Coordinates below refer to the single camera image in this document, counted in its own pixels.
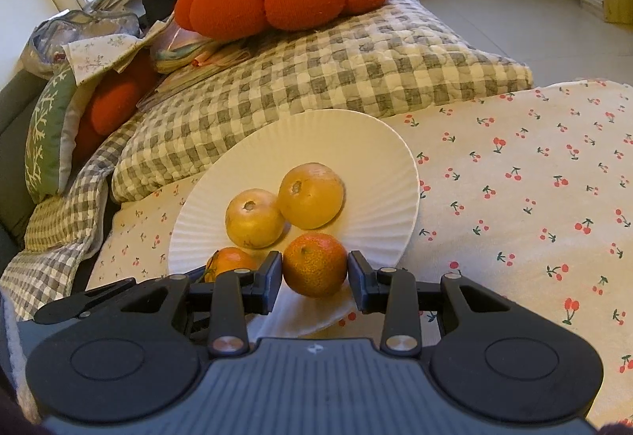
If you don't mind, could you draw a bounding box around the dark green sofa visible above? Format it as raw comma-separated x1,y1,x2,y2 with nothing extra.
0,68,50,260

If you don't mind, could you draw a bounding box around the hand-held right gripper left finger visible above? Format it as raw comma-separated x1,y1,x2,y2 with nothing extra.
34,250,284,359

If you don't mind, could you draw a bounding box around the orange tangerine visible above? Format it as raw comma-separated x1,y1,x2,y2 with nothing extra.
205,247,260,282
282,232,349,298

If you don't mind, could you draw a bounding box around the green patterned cushion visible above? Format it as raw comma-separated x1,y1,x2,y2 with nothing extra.
25,62,86,204

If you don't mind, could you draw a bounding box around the cherry print bed sheet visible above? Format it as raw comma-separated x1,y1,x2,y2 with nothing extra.
84,79,633,431

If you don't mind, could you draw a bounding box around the dark maroon clothing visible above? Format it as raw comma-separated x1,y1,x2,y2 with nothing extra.
0,380,46,435

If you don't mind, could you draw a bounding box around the yellow apple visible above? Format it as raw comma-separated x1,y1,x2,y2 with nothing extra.
277,162,346,230
225,188,286,250

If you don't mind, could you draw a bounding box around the red plush cushion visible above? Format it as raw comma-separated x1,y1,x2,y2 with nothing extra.
74,50,160,160

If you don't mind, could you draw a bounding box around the clear plastic storage bag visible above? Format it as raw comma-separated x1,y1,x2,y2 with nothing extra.
27,9,142,76

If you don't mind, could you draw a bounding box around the white ribbed plate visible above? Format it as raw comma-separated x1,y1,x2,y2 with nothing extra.
168,109,420,332

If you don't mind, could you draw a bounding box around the stack of folded cloths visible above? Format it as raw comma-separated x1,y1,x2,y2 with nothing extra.
150,22,278,74

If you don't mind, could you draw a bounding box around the green checkered pillow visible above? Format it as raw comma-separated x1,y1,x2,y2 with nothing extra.
0,0,536,323

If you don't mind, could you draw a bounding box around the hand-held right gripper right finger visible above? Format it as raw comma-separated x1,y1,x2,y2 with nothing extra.
347,250,511,359

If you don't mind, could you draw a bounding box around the floral beige cloth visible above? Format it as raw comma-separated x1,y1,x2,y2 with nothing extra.
62,21,172,86

